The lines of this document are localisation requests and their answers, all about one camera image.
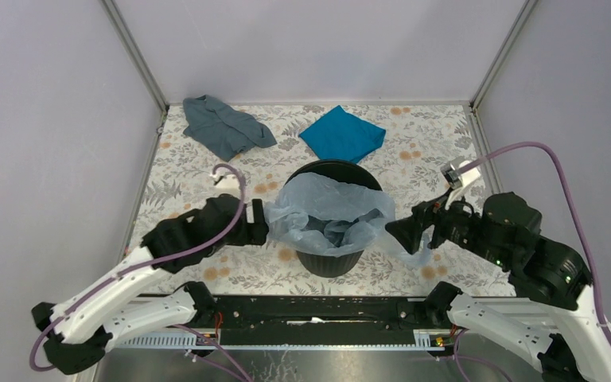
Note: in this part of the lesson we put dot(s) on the white slotted cable duct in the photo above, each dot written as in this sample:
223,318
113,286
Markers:
303,337

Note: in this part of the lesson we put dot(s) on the light blue trash bag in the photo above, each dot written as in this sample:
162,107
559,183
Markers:
320,216

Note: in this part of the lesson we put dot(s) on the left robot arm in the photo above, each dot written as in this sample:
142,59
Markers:
77,334

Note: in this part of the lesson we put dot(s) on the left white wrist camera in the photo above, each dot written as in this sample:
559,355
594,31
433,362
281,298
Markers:
226,182

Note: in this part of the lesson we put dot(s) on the black ribbed trash bin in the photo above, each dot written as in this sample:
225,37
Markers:
346,172

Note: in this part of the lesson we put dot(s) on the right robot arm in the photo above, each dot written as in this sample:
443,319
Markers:
548,273

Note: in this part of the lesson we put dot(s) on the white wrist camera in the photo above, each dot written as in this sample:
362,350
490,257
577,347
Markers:
226,182
459,181

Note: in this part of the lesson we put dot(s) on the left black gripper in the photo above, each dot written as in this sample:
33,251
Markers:
255,232

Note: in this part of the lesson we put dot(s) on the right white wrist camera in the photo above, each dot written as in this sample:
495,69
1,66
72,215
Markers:
459,181

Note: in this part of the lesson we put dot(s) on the bright blue cloth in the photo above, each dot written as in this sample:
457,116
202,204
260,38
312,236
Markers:
343,136

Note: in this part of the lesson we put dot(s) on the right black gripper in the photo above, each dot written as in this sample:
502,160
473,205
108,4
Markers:
406,230

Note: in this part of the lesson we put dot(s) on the grey-blue cloth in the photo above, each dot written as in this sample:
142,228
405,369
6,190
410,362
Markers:
222,129

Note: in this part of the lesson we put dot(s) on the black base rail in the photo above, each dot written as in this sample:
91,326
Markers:
221,312

